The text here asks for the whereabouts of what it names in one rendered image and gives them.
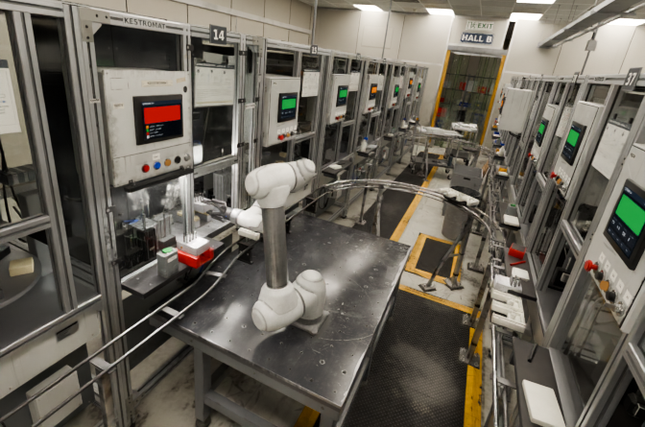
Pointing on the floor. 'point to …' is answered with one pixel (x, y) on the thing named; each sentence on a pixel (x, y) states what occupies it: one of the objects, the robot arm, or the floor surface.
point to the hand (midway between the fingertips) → (206, 205)
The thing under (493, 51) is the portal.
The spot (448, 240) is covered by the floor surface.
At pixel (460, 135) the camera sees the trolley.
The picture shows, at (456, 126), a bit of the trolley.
